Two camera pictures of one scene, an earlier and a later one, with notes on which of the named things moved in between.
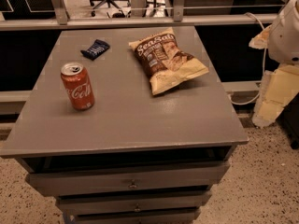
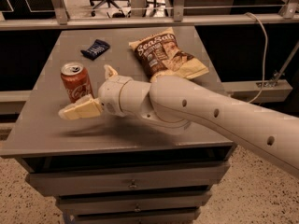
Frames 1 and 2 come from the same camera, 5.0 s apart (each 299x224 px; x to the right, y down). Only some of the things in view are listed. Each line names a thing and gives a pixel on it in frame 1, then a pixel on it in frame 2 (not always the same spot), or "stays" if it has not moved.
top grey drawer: [90, 178] stays
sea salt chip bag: [163, 61] stays
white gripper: [285, 37] -> [109, 93]
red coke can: [78, 85] stays
